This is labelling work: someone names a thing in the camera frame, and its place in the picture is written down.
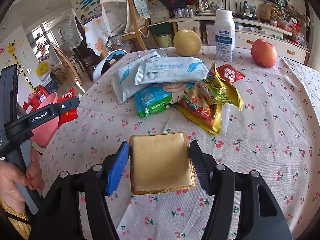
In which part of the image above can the person's left hand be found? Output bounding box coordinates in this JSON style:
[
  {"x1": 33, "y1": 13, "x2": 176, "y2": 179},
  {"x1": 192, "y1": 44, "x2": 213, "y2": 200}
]
[{"x1": 1, "y1": 146, "x2": 44, "y2": 213}]

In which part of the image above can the yellow pear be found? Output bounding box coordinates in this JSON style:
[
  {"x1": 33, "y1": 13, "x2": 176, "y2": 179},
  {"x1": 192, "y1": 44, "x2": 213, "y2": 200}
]
[{"x1": 174, "y1": 29, "x2": 201, "y2": 56}]

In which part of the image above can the white TV cabinet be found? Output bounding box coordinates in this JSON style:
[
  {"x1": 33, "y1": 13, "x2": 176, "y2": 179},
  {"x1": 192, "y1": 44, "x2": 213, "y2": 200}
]
[{"x1": 168, "y1": 16, "x2": 310, "y2": 65}]

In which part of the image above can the dark wooden chair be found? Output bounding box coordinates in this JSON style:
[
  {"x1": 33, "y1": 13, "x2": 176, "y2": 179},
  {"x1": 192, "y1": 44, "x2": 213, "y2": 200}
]
[{"x1": 73, "y1": 16, "x2": 101, "y2": 81}]

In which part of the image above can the dining table with cloth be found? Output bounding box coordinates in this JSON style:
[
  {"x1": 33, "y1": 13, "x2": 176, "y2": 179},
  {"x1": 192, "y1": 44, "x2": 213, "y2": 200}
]
[{"x1": 84, "y1": 16, "x2": 108, "y2": 59}]

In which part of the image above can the cardboard box white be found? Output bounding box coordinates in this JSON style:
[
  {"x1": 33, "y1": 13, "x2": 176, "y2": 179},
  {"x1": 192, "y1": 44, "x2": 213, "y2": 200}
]
[{"x1": 148, "y1": 0, "x2": 170, "y2": 24}]

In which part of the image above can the giraffe height wall sticker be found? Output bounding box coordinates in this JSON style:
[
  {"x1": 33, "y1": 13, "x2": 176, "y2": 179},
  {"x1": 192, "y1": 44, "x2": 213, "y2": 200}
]
[{"x1": 7, "y1": 40, "x2": 36, "y2": 92}]

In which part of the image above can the red apple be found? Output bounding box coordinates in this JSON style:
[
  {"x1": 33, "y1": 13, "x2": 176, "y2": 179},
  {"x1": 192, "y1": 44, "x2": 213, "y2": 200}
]
[{"x1": 251, "y1": 38, "x2": 277, "y2": 68}]

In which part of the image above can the red small snack packet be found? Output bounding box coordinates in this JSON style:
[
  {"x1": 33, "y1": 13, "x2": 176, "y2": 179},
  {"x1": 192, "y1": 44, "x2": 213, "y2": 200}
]
[{"x1": 216, "y1": 64, "x2": 246, "y2": 83}]

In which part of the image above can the white electric kettle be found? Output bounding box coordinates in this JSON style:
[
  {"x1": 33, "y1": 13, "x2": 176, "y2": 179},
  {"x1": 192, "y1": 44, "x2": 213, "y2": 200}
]
[{"x1": 197, "y1": 0, "x2": 212, "y2": 14}]

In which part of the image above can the white milk bottle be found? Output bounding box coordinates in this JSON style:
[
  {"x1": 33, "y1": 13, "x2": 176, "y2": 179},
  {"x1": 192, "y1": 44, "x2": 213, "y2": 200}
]
[{"x1": 214, "y1": 9, "x2": 235, "y2": 62}]

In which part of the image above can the red gift bag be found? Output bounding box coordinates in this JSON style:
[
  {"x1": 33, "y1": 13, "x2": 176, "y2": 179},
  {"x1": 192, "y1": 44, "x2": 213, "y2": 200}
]
[{"x1": 57, "y1": 87, "x2": 78, "y2": 128}]

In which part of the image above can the yellow snack wrapper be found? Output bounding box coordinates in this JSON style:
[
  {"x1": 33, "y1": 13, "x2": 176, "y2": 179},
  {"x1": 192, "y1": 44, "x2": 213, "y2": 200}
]
[{"x1": 177, "y1": 63, "x2": 244, "y2": 135}]

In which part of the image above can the gold square snack packet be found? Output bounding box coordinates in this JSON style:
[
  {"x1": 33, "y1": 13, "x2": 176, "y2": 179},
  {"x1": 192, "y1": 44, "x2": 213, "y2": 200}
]
[{"x1": 130, "y1": 131, "x2": 196, "y2": 195}]

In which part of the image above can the green waste bin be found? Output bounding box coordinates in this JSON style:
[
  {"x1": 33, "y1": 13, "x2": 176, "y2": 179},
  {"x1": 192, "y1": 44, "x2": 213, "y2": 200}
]
[{"x1": 155, "y1": 33, "x2": 174, "y2": 48}]

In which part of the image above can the gold sleeve cuff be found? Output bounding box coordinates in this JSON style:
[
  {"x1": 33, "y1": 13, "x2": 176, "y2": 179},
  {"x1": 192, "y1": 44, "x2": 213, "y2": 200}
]
[{"x1": 1, "y1": 199, "x2": 31, "y2": 240}]

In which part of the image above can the blue cartoon tissue pack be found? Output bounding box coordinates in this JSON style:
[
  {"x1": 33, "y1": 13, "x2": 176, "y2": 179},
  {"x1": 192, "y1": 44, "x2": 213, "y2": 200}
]
[{"x1": 134, "y1": 81, "x2": 196, "y2": 119}]

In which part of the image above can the light wooden chair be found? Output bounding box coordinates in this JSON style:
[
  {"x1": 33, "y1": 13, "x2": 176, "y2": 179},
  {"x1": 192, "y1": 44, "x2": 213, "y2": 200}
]
[{"x1": 51, "y1": 42, "x2": 83, "y2": 86}]

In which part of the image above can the pink storage box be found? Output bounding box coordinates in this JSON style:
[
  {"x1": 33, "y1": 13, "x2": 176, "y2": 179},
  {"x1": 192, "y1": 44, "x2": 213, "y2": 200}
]
[{"x1": 206, "y1": 24, "x2": 216, "y2": 46}]

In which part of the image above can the white blue wet-wipe pack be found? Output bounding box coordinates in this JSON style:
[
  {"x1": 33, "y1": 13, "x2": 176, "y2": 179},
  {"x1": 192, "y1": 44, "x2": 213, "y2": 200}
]
[{"x1": 112, "y1": 48, "x2": 167, "y2": 105}]

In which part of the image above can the pink plastic bucket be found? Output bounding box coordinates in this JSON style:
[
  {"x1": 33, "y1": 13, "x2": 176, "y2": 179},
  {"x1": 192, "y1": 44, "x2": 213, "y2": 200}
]
[{"x1": 31, "y1": 92, "x2": 59, "y2": 147}]

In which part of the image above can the wooden chair with cover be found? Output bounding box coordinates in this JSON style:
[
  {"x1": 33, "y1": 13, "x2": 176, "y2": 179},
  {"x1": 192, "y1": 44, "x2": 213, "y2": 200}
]
[{"x1": 100, "y1": 0, "x2": 150, "y2": 50}]

